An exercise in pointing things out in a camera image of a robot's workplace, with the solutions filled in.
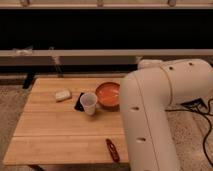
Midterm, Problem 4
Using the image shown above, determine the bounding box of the orange ceramic bowl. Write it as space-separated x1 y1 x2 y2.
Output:
95 82 120 108

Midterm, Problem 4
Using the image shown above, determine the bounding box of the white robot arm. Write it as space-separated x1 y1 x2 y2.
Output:
119 59 213 171

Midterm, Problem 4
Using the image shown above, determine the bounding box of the clear plastic cup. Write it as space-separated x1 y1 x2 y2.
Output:
80 92 97 115

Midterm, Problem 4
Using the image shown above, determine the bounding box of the black flat phone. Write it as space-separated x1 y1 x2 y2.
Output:
74 92 84 112

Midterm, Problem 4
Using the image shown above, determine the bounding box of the white soap bar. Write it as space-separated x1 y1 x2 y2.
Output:
54 89 72 102

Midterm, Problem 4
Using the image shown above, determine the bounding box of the wooden table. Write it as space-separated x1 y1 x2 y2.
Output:
3 78 128 165

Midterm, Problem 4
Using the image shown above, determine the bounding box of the brown folding knife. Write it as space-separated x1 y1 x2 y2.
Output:
106 139 120 163

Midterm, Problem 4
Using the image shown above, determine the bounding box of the blue power adapter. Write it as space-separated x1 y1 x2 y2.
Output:
182 98 206 111

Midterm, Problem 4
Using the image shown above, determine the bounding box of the black power cable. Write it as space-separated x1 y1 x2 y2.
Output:
165 98 213 168

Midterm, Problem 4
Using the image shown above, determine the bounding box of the wooden bench rail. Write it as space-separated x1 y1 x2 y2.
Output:
0 49 213 67

